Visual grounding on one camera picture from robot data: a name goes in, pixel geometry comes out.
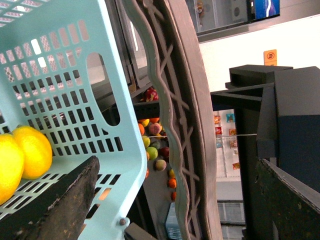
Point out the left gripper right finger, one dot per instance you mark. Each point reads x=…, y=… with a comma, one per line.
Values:
x=294, y=207

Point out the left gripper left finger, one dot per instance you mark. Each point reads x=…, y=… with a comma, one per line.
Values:
x=60, y=211

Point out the yellow lemon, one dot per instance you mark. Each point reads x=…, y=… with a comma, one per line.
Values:
x=38, y=156
x=11, y=166

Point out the light teal shopping basket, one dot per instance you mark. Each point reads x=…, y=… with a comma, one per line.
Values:
x=61, y=73

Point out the grey basket handle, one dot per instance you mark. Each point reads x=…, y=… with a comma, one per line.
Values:
x=176, y=70

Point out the small blue basket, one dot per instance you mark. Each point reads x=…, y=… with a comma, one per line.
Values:
x=171, y=223

